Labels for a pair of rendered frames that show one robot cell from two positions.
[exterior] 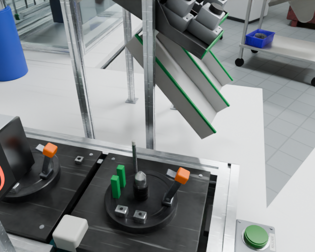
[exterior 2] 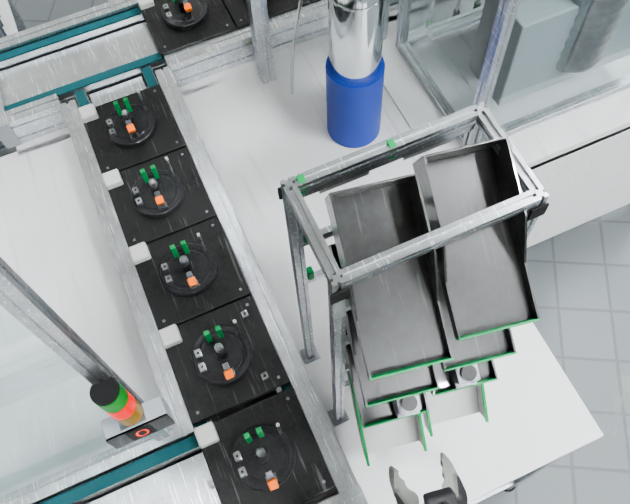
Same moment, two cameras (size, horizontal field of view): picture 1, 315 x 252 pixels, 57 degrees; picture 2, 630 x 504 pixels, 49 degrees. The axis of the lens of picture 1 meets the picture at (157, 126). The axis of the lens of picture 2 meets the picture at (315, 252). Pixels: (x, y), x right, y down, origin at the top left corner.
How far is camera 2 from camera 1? 119 cm
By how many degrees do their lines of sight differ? 43
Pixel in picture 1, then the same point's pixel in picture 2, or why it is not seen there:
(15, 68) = (354, 139)
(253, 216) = not seen: outside the picture
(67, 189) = (234, 396)
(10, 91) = not seen: hidden behind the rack
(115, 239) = (223, 466)
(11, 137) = (158, 421)
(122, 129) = not seen: hidden behind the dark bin
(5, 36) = (354, 109)
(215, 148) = (418, 454)
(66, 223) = (206, 429)
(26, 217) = (196, 395)
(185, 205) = (284, 491)
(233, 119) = (489, 441)
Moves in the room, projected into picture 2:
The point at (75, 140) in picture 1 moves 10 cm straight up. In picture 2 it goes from (286, 345) to (283, 330)
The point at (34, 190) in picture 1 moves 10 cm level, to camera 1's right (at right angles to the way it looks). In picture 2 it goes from (212, 381) to (238, 414)
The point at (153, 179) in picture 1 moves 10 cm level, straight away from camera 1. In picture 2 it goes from (284, 451) to (318, 421)
